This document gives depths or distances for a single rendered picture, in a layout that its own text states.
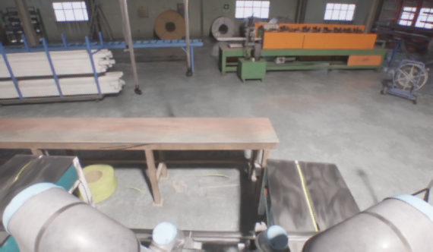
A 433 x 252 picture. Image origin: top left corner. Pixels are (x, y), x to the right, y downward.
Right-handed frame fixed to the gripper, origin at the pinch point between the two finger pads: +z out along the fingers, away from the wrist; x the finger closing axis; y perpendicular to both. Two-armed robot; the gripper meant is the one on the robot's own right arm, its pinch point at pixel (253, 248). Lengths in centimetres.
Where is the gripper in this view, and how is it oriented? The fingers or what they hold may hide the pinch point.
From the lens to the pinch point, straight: 131.7
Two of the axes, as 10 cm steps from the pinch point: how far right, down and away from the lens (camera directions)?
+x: 9.8, 0.5, 1.7
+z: -1.6, 6.2, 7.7
